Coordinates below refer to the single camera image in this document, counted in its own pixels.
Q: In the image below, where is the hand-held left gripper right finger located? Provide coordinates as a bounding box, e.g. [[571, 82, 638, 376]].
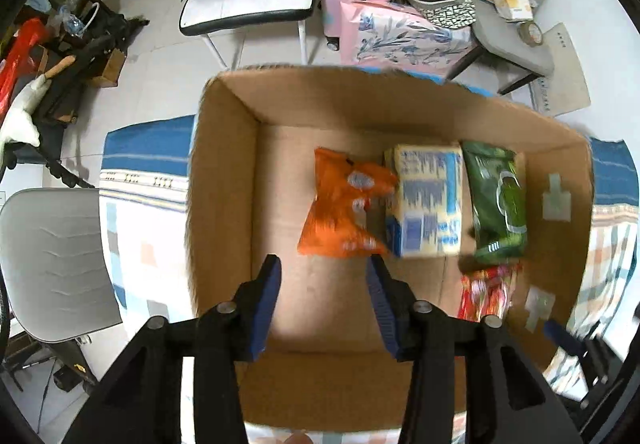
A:
[[365, 255, 584, 444]]

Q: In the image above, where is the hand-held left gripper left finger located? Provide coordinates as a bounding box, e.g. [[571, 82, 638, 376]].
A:
[[63, 254, 283, 444]]

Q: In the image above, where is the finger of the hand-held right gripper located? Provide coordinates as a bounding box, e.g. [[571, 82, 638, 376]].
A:
[[544, 319, 623, 390]]

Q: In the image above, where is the red snack packet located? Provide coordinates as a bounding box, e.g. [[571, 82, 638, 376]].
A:
[[458, 265, 522, 323]]

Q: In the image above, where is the orange snack packet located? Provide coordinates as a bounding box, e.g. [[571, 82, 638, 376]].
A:
[[297, 147, 399, 258]]

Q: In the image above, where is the yellow blue tissue pack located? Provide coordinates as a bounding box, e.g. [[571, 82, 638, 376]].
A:
[[383, 142, 464, 259]]

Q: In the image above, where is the cardboard box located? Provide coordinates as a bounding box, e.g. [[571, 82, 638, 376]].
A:
[[184, 66, 596, 431]]

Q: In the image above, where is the green snack packet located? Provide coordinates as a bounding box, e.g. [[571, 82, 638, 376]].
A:
[[460, 140, 530, 261]]

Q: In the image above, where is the floral pink bag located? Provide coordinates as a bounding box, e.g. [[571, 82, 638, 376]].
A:
[[340, 0, 475, 75]]

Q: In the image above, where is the grey flat board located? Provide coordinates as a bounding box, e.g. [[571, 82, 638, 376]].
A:
[[526, 22, 592, 118]]

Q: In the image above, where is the black equipment pile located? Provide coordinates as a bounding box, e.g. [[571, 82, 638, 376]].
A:
[[30, 0, 150, 125]]

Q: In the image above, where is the brown tape roll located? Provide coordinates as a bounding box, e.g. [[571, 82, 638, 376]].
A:
[[519, 21, 545, 46]]

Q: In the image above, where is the grey padded chair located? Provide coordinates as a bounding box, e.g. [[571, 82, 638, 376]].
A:
[[452, 0, 557, 95]]

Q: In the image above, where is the red plastic bag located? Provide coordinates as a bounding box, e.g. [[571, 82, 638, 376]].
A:
[[0, 18, 52, 115]]

